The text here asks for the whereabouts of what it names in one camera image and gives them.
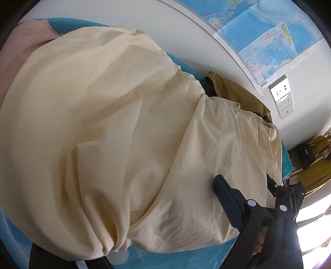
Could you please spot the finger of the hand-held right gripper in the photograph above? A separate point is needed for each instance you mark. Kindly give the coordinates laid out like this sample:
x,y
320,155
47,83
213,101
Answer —
x,y
273,184

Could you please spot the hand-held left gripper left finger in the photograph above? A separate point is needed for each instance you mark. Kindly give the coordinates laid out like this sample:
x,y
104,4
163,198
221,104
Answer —
x,y
35,254

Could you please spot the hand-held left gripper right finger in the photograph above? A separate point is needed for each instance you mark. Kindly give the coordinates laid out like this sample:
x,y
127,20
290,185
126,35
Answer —
x,y
223,195

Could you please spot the cream large garment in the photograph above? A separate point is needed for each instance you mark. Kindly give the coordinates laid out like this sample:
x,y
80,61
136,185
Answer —
x,y
103,129

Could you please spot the person's right hand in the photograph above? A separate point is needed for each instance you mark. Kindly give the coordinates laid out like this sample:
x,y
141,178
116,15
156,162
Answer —
x,y
260,245

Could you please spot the teal dotted cloth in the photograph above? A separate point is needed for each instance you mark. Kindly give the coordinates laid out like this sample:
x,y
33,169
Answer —
x,y
285,160

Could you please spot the yellow furniture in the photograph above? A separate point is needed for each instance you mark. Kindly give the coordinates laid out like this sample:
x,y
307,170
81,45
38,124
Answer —
x,y
313,176

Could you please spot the bright window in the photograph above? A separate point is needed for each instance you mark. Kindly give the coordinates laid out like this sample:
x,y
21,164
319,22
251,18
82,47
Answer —
x,y
315,219

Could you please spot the black bag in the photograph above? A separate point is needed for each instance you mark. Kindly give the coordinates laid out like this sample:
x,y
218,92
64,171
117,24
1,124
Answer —
x,y
306,156

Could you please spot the yellow bag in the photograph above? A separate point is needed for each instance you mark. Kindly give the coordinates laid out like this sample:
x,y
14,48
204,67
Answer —
x,y
320,144

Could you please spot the blue bed sheet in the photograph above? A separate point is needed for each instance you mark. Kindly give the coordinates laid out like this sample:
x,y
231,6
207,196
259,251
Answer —
x,y
181,256

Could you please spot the olive brown garment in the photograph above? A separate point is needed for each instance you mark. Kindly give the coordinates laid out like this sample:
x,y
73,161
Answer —
x,y
232,88

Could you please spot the pink garment with snap button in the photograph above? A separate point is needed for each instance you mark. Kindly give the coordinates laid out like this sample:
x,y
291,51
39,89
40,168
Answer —
x,y
20,46

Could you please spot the white wall socket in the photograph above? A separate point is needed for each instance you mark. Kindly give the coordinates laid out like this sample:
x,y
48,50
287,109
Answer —
x,y
284,103
279,88
287,112

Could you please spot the light blue wall map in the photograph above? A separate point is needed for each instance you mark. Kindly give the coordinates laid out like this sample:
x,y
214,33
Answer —
x,y
258,31

